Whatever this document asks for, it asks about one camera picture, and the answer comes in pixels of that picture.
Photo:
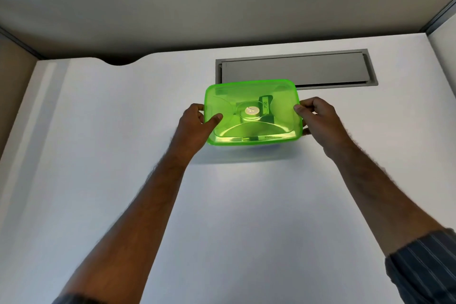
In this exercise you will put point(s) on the person's right hand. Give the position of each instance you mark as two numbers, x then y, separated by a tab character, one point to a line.
326	125

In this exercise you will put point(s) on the striped dark right sleeve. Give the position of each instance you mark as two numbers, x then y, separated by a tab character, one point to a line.
425	266

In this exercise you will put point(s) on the person's left forearm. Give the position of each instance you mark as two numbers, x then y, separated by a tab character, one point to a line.
131	229

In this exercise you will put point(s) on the person's right thumb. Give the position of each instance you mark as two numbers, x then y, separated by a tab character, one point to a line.
300	113

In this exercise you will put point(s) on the person's left hand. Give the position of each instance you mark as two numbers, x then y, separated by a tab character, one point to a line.
190	132

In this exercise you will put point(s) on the person's left thumb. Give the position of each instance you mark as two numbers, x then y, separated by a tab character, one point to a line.
211	122

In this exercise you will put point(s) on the person's right forearm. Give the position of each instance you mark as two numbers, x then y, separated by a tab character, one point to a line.
381	189

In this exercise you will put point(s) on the green translucent plastic container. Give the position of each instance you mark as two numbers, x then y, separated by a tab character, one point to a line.
251	111

